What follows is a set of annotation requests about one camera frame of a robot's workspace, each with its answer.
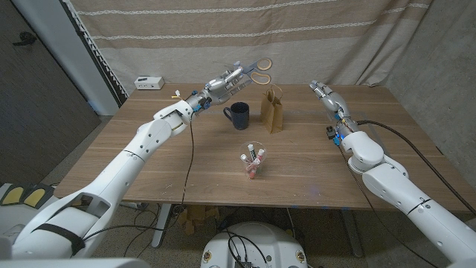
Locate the navy blue mug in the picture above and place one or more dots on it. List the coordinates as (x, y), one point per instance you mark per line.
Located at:
(240, 119)

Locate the white marker red cap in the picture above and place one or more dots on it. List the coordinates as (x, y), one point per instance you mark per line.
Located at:
(260, 154)

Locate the white power strip box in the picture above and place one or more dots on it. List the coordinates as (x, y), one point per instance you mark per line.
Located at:
(148, 82)

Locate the grey table leg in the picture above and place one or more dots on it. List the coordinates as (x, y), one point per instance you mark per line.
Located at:
(352, 234)

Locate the white door frame post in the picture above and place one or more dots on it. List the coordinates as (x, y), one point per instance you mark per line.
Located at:
(70, 56)

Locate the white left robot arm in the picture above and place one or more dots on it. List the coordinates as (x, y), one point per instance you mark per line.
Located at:
(126, 167)

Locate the white table leg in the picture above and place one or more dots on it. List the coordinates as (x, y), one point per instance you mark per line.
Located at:
(161, 227)

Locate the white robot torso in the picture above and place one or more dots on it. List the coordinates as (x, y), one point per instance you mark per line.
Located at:
(275, 245)

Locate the white capped marker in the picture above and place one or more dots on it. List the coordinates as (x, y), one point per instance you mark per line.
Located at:
(244, 158)

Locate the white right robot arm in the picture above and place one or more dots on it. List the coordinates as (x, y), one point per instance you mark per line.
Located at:
(401, 186)

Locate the white marker black band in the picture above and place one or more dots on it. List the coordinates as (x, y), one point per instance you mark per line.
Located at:
(251, 152)

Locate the pile of wooden blocks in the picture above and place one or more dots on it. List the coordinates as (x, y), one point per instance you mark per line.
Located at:
(197, 216)

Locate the beige striped curtain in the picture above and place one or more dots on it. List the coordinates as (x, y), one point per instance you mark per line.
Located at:
(167, 52)

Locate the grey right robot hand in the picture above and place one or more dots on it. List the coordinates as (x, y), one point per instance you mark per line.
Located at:
(334, 102)

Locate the brown paper bag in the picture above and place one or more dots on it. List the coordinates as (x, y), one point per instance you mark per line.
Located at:
(271, 115)

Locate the clear plastic cup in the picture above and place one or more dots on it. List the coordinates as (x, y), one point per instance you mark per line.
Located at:
(243, 149)

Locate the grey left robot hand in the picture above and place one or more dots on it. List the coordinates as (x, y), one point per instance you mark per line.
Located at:
(217, 91)

